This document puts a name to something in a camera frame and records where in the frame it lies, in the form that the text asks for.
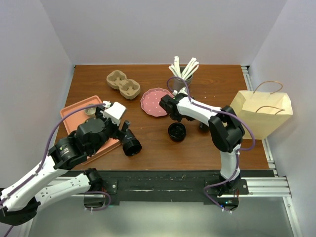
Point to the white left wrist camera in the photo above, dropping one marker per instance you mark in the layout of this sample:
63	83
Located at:
114	111

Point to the beige paper takeout bag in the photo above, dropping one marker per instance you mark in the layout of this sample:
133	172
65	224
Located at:
262	112

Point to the salmon pink tray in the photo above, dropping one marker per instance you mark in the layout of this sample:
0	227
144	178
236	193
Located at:
72	122

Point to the stack of black cups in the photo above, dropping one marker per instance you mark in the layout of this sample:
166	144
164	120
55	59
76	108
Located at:
132	144

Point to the pink polka dot plate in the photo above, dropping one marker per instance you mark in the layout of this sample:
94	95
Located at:
150	102

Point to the black takeout coffee cup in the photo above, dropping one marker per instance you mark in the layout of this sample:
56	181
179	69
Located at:
203	127

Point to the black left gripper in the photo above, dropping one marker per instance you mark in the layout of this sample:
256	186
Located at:
119	133

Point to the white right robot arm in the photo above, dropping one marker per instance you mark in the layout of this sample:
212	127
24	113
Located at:
225	129

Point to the white paper straw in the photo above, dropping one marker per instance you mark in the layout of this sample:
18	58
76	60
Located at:
177	67
174	71
190	68

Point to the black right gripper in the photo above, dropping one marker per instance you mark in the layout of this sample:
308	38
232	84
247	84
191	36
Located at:
188	118

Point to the small grey woven coaster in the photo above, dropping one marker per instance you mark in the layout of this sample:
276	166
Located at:
90	112

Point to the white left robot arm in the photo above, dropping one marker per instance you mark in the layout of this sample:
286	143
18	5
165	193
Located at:
22	201

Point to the beige cardboard cup carrier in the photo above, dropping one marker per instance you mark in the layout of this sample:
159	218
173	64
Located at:
128	88

